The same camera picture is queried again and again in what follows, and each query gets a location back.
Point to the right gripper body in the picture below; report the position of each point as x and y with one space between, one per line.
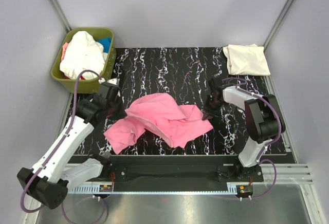
213 107

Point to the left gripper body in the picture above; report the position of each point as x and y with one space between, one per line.
112 106

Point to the pink t-shirt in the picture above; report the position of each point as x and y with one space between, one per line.
159 114

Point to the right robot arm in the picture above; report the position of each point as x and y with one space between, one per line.
264 124

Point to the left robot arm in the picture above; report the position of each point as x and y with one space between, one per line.
48 182

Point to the olive green plastic basket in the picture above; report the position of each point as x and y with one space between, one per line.
86 86

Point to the folded cream t-shirt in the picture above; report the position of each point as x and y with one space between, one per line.
246 60

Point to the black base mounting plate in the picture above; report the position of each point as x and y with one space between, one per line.
172 174

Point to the white shirt in basket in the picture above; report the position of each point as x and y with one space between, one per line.
83 52

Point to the blue garment in basket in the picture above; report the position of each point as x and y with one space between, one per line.
106 43

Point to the aluminium rail frame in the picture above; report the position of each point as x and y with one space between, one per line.
267 175

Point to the left aluminium corner post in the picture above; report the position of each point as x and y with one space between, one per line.
60 14

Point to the aluminium corner post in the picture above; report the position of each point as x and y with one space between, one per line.
283 13
60 14

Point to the right aluminium corner post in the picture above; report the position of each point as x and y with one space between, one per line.
283 13

